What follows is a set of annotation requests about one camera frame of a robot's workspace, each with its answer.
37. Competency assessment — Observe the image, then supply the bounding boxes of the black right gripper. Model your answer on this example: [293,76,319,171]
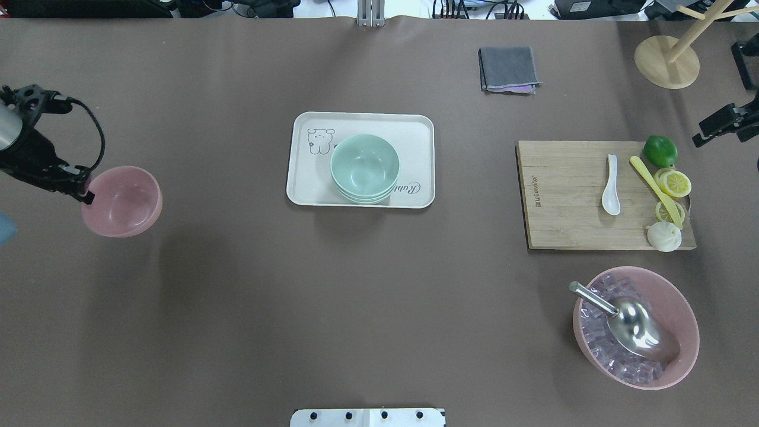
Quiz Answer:
[692,92,758,148]

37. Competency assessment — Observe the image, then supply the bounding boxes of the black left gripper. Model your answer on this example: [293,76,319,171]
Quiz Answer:
[1,85,95,205]

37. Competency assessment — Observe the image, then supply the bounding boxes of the small pink bowl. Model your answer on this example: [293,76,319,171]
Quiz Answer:
[81,165,163,238]

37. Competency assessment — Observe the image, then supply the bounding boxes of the white ceramic spoon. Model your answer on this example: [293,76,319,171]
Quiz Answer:
[601,154,621,216]

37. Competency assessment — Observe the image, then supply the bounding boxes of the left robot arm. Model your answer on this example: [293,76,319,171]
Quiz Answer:
[1,84,106,205]

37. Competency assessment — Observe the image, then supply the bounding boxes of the yellow plastic spoon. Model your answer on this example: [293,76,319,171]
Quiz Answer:
[629,156,684,230]

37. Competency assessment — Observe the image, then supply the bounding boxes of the large pink bowl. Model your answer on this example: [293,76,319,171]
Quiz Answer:
[573,266,700,391]

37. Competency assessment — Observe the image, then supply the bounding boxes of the green lime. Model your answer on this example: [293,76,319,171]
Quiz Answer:
[643,135,680,168]

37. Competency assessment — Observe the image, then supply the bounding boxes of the lemon slice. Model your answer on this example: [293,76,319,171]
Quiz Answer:
[653,168,692,198]
[654,202,687,222]

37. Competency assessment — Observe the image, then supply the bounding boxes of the wooden mug tree stand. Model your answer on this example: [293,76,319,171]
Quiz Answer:
[634,1,758,90]

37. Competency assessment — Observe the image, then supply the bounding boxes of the wooden cutting board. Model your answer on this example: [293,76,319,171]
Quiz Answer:
[515,140,697,250]

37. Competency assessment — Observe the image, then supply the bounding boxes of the metal scoop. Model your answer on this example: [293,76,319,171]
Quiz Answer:
[569,281,681,363]

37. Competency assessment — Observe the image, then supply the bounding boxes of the white rectangular tray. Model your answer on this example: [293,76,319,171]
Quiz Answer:
[286,111,436,209]

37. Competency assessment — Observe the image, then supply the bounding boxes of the grey folded cloth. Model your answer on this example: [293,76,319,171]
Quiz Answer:
[478,46,542,94]

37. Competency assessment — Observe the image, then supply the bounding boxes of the stacked green bowls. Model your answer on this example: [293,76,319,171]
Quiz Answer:
[330,133,400,205]

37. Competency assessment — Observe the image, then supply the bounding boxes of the aluminium frame post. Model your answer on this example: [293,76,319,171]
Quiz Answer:
[357,0,386,27]

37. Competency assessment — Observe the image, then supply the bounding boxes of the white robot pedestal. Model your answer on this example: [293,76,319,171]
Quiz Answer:
[289,407,447,426]

